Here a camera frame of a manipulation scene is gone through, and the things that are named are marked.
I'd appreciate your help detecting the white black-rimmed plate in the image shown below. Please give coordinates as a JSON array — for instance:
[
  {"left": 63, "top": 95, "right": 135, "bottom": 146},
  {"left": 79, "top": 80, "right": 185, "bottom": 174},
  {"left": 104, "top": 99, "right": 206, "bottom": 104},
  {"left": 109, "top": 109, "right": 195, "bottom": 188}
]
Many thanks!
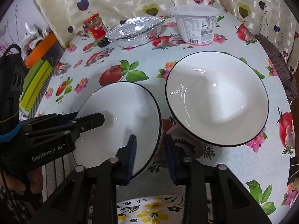
[{"left": 73, "top": 81, "right": 162, "bottom": 177}]

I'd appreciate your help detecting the white ribbed black-rimmed bowl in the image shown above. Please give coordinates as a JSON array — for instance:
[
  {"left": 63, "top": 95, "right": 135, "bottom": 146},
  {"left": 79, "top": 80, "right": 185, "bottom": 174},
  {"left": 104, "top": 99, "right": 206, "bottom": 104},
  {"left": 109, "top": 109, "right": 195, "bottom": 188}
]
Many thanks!
[{"left": 165, "top": 52, "right": 269, "bottom": 147}]

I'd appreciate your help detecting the person left hand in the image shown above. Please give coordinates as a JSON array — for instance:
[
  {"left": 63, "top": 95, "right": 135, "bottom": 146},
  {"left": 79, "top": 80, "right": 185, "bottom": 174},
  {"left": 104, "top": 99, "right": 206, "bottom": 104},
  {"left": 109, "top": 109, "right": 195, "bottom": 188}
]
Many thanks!
[{"left": 1, "top": 167, "right": 44, "bottom": 194}]

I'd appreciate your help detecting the green box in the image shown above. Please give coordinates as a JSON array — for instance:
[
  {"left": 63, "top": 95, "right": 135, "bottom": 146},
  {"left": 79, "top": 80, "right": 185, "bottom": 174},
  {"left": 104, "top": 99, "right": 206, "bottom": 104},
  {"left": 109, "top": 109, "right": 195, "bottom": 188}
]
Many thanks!
[{"left": 19, "top": 59, "right": 53, "bottom": 115}]

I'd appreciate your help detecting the yellow flower patterned plate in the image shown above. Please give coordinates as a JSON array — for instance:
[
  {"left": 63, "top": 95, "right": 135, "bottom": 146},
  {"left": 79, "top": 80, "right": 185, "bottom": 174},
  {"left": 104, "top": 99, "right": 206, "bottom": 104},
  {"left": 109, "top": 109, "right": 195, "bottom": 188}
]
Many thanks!
[{"left": 117, "top": 195, "right": 184, "bottom": 224}]

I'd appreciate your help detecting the floral vegetable tablecloth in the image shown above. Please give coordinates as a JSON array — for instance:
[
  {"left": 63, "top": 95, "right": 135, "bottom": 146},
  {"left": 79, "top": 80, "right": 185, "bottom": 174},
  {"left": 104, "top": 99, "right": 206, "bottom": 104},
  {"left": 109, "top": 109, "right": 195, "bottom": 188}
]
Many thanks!
[{"left": 36, "top": 13, "right": 294, "bottom": 223}]

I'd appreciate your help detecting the black patterned box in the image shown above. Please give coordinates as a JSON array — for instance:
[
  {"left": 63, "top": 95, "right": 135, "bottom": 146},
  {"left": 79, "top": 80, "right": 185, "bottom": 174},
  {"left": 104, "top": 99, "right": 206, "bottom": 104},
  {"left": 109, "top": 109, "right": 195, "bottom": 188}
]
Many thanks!
[{"left": 28, "top": 42, "right": 64, "bottom": 118}]

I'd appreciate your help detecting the orange box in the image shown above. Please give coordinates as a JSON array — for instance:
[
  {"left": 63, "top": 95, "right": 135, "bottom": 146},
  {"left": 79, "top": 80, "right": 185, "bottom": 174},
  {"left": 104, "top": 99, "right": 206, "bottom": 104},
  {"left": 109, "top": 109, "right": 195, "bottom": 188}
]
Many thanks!
[{"left": 25, "top": 32, "right": 58, "bottom": 68}]

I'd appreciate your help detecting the red-lidded sauce jar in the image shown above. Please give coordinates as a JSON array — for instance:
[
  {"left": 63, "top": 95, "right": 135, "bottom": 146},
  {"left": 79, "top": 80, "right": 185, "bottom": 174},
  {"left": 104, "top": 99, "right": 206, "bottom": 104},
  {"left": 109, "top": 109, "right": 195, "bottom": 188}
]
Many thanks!
[{"left": 83, "top": 13, "right": 110, "bottom": 48}]

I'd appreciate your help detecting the aluminium foil container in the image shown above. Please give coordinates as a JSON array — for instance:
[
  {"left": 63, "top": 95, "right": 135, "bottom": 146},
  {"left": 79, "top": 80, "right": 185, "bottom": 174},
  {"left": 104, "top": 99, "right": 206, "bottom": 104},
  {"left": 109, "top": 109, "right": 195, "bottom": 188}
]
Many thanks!
[{"left": 106, "top": 16, "right": 164, "bottom": 49}]

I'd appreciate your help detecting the white plastic tub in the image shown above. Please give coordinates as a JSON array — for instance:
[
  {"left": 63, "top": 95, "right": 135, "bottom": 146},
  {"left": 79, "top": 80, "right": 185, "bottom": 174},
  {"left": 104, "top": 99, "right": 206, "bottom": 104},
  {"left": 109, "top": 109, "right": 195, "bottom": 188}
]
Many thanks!
[{"left": 170, "top": 4, "right": 219, "bottom": 46}]

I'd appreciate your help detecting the heart patterned curtain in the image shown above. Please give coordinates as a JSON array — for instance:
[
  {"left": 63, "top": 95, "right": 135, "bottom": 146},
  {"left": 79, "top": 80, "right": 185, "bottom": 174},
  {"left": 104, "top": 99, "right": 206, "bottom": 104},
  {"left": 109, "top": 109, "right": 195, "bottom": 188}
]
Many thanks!
[{"left": 34, "top": 0, "right": 298, "bottom": 70}]

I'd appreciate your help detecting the brown dotted strap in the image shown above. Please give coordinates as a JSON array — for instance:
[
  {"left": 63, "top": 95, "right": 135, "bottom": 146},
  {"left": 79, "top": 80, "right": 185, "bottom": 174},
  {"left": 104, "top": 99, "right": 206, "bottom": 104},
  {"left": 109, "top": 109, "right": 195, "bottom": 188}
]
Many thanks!
[{"left": 255, "top": 34, "right": 299, "bottom": 102}]

